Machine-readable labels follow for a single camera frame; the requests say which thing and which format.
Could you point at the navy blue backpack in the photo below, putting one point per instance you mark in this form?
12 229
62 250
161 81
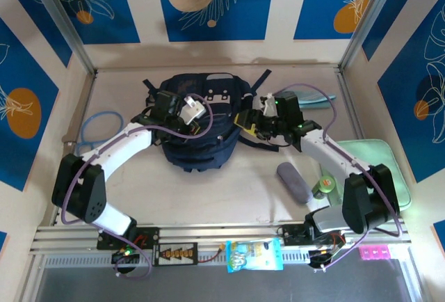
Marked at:
201 149

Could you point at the light blue pencil pouch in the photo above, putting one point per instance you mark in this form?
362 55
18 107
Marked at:
316 102

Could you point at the grey glasses case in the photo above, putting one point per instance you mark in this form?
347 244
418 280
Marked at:
293 182

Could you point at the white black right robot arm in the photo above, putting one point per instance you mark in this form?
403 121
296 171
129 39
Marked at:
330 157

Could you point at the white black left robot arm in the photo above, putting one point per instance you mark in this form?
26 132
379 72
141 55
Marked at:
127 149

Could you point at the green bottle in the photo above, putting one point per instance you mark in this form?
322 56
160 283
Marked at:
325 183

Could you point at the mint green zip pouch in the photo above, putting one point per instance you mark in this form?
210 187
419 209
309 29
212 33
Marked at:
368 152

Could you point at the black power distribution board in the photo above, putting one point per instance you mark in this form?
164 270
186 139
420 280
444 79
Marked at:
175 254

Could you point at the blue snack package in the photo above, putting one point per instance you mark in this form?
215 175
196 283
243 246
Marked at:
253 255

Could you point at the grey metal sheet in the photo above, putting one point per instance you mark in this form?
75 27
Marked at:
208 286

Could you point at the pink pill box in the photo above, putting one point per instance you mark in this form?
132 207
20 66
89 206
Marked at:
374 252

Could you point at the right aluminium side rail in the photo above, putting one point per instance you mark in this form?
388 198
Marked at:
350 107

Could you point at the aluminium side rail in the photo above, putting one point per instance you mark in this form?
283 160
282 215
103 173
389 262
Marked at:
86 100
350 107

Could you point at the left aluminium side rail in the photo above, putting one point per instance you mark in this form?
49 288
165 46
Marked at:
86 100

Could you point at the small metal bracket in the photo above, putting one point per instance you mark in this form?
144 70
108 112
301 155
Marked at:
68 140

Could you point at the aluminium table edge rail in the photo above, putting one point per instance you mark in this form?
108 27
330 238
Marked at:
215 234

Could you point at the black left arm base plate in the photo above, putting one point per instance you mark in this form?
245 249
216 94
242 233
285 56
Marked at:
151 236

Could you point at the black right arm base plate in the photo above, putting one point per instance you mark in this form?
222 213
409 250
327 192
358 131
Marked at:
292 234

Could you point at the right aluminium frame post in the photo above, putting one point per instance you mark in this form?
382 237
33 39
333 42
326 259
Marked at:
368 20

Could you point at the aluminium frame post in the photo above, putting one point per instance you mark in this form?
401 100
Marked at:
62 20
368 20

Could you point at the left aluminium frame post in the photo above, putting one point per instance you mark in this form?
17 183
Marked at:
62 20

